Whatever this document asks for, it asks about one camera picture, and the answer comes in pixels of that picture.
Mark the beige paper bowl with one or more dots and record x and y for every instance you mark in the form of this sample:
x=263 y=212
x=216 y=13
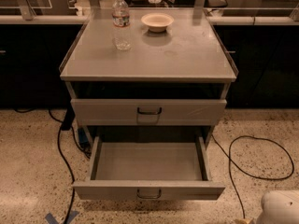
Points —
x=157 y=22

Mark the grey drawer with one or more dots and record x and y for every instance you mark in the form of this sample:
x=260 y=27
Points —
x=161 y=112
x=149 y=171

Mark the blue tape cross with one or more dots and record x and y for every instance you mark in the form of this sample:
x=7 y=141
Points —
x=52 y=220

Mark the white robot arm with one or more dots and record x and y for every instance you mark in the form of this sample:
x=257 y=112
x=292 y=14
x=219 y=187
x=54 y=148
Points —
x=278 y=207

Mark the white counter ledge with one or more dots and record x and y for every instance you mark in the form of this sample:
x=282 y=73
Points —
x=279 y=21

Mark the grey metal drawer cabinet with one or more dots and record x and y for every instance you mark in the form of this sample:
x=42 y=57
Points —
x=186 y=61

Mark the clear plastic water bottle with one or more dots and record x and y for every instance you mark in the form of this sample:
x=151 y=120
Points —
x=121 y=25

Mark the grey top drawer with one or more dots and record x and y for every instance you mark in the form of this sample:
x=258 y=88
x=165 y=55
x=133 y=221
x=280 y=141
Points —
x=161 y=112

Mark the blue power strip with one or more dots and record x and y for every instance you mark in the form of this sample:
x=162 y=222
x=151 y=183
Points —
x=82 y=139

